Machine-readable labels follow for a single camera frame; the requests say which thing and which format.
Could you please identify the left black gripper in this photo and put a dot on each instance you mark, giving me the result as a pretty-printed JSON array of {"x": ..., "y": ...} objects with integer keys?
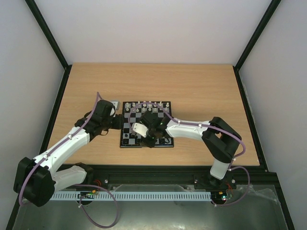
[{"x": 119, "y": 123}]

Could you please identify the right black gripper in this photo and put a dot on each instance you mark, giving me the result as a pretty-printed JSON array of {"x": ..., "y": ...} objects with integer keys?
[{"x": 148, "y": 138}]

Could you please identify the black and white chessboard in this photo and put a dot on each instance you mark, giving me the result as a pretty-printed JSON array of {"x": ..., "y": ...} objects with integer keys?
[{"x": 132, "y": 111}]

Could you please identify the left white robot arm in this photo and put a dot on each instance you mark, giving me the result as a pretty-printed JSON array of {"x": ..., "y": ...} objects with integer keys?
[{"x": 39, "y": 178}]

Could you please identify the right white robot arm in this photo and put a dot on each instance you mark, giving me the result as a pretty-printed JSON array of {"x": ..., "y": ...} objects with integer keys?
[{"x": 221, "y": 140}]

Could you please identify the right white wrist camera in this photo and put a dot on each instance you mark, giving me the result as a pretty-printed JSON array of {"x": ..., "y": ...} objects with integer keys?
[{"x": 140, "y": 129}]

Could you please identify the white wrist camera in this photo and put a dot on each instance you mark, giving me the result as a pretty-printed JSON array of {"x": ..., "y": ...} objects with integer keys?
[
  {"x": 140, "y": 129},
  {"x": 116, "y": 104}
]

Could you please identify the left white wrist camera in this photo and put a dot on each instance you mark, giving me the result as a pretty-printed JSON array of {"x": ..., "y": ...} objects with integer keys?
[{"x": 116, "y": 104}]

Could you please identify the white slotted cable duct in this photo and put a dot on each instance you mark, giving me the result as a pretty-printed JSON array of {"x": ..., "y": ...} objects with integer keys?
[{"x": 132, "y": 196}]

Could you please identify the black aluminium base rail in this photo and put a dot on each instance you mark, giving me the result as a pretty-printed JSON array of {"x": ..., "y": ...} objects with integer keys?
[{"x": 198, "y": 176}]

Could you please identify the left black frame post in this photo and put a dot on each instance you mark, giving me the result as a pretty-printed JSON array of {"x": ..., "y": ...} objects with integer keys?
[{"x": 33, "y": 7}]

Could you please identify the black frame post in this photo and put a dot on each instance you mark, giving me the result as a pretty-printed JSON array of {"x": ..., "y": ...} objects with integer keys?
[
  {"x": 33, "y": 7},
  {"x": 257, "y": 33}
]

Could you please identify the right black frame post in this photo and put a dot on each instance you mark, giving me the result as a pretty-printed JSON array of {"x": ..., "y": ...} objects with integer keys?
[{"x": 257, "y": 33}]

